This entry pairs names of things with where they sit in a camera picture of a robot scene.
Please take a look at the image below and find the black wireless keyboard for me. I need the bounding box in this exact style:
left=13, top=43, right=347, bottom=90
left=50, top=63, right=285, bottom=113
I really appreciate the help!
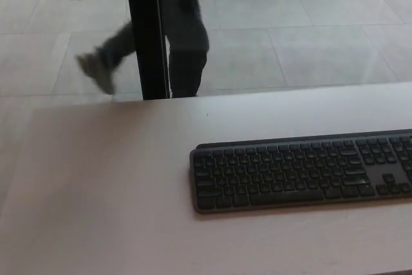
left=189, top=128, right=412, bottom=214

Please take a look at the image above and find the walking person in dark clothes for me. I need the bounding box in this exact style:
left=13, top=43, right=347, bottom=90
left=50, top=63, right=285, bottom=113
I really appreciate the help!
left=55, top=0, right=211, bottom=99

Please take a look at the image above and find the black window frame post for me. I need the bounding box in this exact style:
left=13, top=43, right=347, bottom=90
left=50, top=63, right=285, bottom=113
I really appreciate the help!
left=123, top=0, right=173, bottom=100

